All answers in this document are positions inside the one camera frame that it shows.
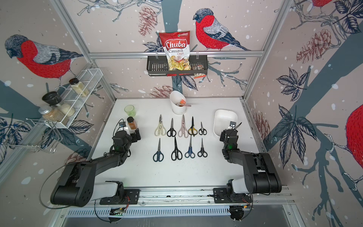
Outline grey black handled scissors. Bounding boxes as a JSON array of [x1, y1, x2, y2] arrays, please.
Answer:
[[197, 140, 208, 158]]

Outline yellow black scissors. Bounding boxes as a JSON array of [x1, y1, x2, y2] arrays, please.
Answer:
[[188, 117, 198, 136]]

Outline blue handled scissors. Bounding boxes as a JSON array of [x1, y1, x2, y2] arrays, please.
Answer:
[[184, 136, 195, 159], [153, 139, 164, 162]]

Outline cream kitchen scissors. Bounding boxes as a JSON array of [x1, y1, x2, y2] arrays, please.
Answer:
[[154, 115, 166, 136]]

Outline pink kitchen scissors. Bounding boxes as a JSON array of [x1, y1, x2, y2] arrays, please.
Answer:
[[178, 114, 189, 138]]

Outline small black scissors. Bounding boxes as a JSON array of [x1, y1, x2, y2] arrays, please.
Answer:
[[166, 118, 176, 137]]

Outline large all-black scissors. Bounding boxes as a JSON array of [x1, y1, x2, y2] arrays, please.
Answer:
[[171, 137, 182, 161]]

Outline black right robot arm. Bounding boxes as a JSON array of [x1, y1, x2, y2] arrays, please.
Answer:
[[220, 129, 282, 195]]

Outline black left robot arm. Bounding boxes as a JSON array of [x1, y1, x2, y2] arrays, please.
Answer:
[[50, 129, 141, 207]]

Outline white storage box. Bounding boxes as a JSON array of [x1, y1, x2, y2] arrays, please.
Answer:
[[213, 109, 238, 137]]

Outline orange paprika spice jar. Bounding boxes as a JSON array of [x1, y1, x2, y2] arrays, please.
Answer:
[[127, 116, 138, 130]]

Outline green plastic cup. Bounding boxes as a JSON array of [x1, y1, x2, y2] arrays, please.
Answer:
[[124, 105, 136, 117]]

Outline orange utensil in cup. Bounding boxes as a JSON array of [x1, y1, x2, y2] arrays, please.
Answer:
[[176, 99, 192, 107]]

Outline white utensil holder cup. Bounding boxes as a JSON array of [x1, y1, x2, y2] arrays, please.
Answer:
[[169, 90, 186, 115]]

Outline small snack packet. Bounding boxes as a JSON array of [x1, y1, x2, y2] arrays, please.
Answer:
[[192, 64, 206, 79]]

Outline spice jar black lid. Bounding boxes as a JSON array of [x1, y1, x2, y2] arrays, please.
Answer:
[[69, 78, 89, 97]]

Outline spice jar silver lid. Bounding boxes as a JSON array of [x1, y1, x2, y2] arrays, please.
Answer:
[[38, 106, 65, 122]]

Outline black funnel jar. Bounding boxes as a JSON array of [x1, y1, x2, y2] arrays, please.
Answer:
[[42, 91, 75, 117]]

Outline red Chuba chips bag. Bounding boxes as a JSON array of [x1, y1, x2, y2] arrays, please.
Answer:
[[159, 31, 192, 71]]

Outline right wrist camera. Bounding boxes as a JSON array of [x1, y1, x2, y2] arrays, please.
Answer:
[[228, 121, 237, 130]]

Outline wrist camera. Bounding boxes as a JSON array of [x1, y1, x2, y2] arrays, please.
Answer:
[[228, 121, 237, 130], [117, 121, 128, 132]]

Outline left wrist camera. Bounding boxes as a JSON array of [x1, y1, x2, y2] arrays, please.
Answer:
[[117, 121, 128, 132]]

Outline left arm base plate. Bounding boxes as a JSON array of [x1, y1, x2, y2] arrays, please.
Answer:
[[100, 189, 140, 205]]

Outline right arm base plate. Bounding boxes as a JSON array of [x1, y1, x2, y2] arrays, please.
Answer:
[[210, 188, 252, 204]]

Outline white wire spice shelf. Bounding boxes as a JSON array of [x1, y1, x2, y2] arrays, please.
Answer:
[[32, 68, 103, 129]]

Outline black wire wall basket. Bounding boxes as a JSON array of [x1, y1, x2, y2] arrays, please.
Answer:
[[147, 55, 208, 76]]

